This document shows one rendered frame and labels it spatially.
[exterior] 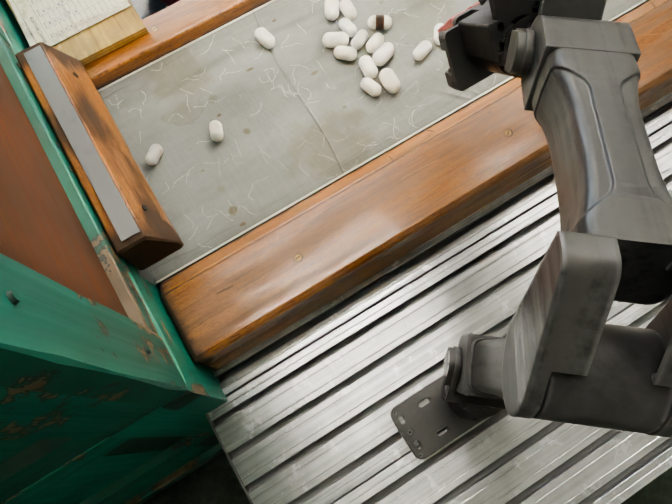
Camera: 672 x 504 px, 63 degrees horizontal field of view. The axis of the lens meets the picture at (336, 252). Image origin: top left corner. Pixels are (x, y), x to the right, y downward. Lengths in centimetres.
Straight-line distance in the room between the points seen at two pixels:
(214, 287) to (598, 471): 51
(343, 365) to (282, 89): 39
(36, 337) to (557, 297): 27
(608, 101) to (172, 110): 58
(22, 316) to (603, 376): 32
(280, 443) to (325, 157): 37
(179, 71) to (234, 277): 33
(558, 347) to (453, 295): 45
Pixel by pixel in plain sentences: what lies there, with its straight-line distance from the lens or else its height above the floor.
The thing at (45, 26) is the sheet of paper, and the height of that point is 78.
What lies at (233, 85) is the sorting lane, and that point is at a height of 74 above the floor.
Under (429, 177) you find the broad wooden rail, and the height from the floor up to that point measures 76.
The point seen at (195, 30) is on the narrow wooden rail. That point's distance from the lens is 87.
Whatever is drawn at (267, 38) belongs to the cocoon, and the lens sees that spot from 83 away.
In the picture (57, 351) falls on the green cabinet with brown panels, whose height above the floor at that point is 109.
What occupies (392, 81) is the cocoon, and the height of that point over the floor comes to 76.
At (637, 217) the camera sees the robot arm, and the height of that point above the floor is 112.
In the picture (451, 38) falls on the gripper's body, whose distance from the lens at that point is 61.
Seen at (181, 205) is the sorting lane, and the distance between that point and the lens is 75.
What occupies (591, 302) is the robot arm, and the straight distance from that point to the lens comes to 31.
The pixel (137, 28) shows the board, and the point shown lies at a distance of 87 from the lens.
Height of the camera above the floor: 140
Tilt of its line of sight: 72 degrees down
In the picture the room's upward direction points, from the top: 6 degrees counter-clockwise
